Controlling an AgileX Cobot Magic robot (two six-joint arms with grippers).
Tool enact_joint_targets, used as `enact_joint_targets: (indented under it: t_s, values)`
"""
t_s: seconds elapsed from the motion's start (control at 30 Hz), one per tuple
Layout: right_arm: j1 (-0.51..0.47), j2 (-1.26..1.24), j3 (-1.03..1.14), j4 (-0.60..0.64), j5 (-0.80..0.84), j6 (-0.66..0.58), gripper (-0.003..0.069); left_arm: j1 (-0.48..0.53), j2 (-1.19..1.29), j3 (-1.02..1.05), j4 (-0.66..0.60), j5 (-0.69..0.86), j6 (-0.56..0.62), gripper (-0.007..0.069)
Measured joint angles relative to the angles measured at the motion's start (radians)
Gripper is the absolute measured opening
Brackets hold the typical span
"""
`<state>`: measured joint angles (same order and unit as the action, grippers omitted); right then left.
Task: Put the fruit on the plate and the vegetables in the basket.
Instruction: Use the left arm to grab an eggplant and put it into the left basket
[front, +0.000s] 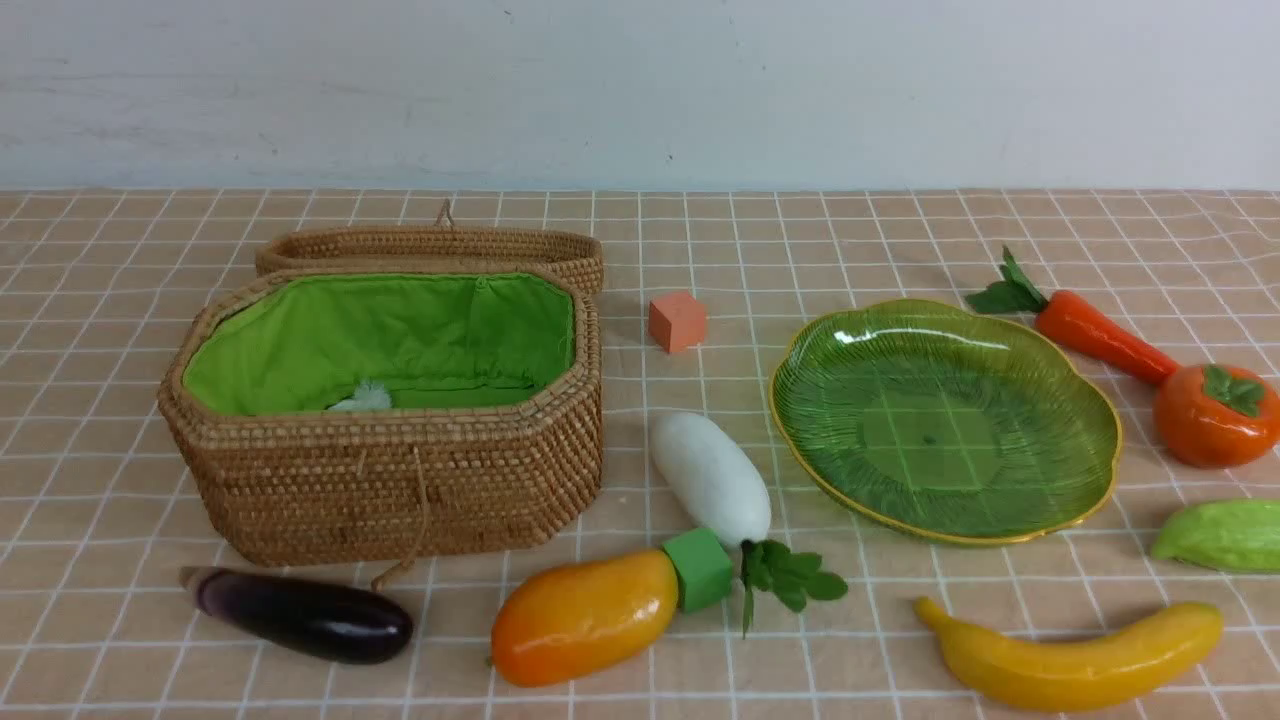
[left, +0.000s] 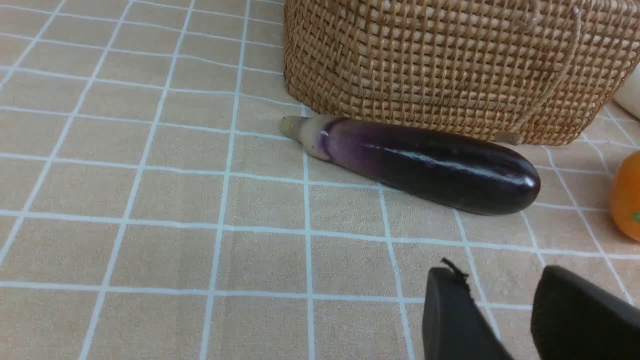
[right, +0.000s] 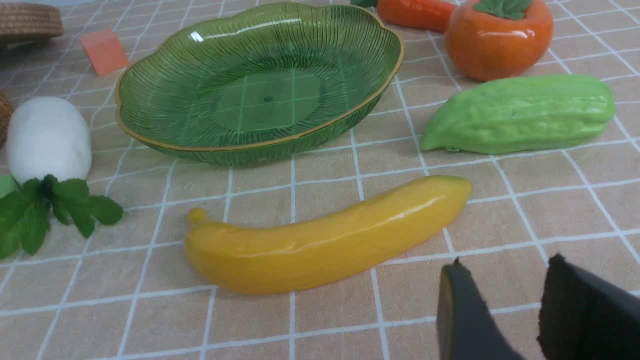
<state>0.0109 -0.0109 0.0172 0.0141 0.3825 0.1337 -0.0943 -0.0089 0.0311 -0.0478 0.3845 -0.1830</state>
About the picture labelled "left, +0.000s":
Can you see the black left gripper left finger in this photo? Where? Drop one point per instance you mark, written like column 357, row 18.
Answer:
column 453, row 328

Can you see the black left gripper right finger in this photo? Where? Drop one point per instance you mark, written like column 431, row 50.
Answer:
column 574, row 319

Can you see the orange yellow mango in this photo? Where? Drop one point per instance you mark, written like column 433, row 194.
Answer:
column 624, row 199

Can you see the purple eggplant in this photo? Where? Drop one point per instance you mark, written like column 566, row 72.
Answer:
column 472, row 175

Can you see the white radish with leaves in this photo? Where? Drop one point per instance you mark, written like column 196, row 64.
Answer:
column 628, row 94

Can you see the woven wicker basket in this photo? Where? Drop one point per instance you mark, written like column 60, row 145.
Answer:
column 516, row 71

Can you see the beige checkered tablecloth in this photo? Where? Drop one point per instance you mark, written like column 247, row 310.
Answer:
column 152, row 210

